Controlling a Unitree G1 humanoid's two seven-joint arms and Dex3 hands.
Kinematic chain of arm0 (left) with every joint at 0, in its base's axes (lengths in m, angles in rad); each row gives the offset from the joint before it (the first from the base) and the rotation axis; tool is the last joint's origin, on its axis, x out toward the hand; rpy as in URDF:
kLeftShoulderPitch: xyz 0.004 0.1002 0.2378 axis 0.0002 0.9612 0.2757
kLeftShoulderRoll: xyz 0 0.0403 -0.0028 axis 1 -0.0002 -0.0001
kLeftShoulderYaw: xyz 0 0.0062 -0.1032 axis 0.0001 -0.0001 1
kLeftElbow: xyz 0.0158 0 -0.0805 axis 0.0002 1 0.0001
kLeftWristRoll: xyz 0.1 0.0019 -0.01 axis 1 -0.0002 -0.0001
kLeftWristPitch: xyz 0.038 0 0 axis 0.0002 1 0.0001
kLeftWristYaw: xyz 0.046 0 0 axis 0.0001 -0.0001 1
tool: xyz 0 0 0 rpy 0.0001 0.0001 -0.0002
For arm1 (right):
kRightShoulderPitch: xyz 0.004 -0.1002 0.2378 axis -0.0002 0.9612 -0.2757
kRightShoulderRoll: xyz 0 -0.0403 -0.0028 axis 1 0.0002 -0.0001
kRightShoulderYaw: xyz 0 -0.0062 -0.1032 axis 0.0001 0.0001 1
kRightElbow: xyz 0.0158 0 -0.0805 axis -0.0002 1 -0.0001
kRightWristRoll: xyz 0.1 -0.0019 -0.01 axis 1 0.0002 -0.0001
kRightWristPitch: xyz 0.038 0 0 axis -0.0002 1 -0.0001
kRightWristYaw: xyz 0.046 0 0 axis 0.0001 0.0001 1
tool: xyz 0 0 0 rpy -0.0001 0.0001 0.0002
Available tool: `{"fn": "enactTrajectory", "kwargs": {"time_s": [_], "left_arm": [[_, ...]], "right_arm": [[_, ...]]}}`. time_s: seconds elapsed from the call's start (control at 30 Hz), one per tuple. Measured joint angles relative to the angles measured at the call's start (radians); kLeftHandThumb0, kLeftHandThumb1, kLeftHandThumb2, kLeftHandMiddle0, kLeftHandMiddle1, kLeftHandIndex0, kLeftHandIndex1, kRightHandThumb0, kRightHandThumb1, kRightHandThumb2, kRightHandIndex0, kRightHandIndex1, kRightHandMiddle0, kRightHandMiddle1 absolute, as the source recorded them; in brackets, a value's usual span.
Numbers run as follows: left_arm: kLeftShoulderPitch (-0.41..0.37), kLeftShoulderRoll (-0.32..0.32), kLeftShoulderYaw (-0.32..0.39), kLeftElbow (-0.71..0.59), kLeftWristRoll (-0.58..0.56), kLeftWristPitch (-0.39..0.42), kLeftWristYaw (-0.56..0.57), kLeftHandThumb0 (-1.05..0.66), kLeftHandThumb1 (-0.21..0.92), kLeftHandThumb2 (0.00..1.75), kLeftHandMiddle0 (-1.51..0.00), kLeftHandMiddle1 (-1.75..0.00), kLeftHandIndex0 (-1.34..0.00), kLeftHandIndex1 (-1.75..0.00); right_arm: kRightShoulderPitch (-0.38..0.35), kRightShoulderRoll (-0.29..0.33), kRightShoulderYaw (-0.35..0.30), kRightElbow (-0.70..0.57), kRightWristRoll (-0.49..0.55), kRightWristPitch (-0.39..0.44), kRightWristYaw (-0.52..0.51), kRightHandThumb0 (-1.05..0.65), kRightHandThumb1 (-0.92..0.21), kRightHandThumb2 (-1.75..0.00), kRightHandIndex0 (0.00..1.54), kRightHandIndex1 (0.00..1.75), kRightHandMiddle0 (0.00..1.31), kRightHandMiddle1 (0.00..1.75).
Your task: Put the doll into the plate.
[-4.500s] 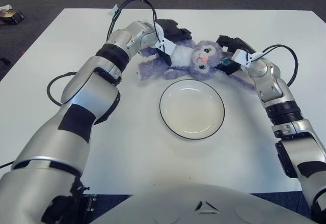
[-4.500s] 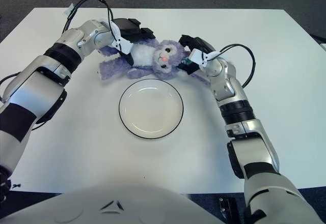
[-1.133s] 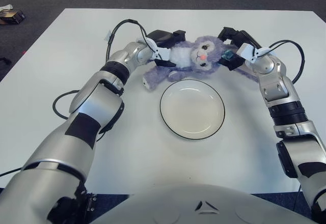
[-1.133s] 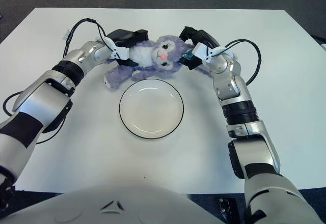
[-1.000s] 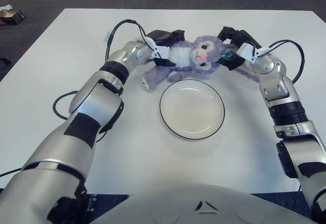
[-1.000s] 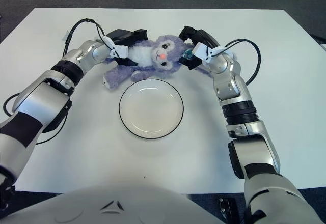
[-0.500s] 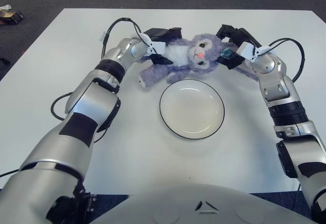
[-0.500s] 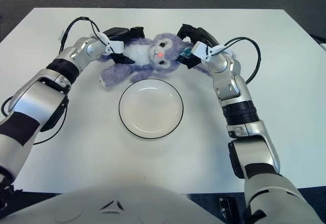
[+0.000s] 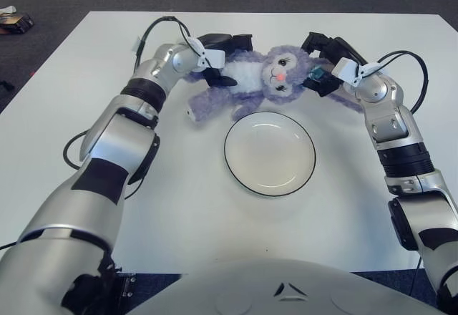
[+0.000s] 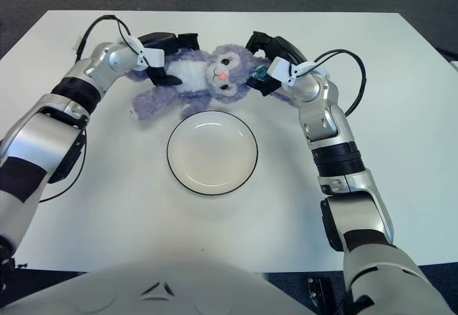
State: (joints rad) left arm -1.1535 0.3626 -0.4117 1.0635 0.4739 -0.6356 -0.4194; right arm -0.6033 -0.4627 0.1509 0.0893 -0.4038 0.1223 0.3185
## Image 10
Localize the grey robot torso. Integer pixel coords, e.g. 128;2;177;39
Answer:
6;259;312;315

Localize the black metal bracket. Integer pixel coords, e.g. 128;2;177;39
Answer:
306;275;333;311

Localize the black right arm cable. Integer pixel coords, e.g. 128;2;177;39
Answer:
307;49;366;117

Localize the purple plush bunny doll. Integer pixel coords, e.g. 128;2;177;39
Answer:
127;44;298;122

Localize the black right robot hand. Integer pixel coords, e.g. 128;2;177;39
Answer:
245;31;308;97

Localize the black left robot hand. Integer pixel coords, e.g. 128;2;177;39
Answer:
137;31;200;87

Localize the white plate black rim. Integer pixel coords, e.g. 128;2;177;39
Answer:
165;110;258;198

